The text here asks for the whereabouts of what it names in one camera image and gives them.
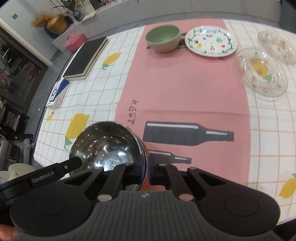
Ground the black notebook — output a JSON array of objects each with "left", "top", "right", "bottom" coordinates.
[{"left": 63, "top": 37, "right": 108, "bottom": 81}]

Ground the white blue box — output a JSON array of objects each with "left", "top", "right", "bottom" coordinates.
[{"left": 46, "top": 79, "right": 70, "bottom": 109}]

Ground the golden vase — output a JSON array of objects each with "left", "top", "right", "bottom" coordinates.
[{"left": 47, "top": 14, "right": 68, "bottom": 35}]

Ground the blue vase with plant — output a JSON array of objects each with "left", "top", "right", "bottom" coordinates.
[{"left": 55, "top": 0, "right": 84, "bottom": 22}]

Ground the pink restaurant placemat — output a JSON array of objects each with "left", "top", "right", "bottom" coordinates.
[{"left": 115, "top": 36, "right": 250, "bottom": 185}]

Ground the person's left hand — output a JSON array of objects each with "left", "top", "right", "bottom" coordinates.
[{"left": 0, "top": 224, "right": 18, "bottom": 241}]

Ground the white fruit-print plate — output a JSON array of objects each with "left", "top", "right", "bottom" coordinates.
[{"left": 185, "top": 26, "right": 238, "bottom": 58}]

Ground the pink basket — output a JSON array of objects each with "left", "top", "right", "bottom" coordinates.
[{"left": 64, "top": 33, "right": 86, "bottom": 53}]

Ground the clear glass plate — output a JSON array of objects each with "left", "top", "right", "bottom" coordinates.
[
  {"left": 233, "top": 48, "right": 288, "bottom": 99},
  {"left": 257, "top": 31, "right": 295, "bottom": 65}
]

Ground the orange steel bowl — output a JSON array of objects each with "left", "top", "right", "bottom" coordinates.
[{"left": 69, "top": 121, "right": 147, "bottom": 191}]

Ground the green ceramic bowl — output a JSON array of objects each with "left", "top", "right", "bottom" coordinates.
[{"left": 145, "top": 25, "right": 181, "bottom": 53}]

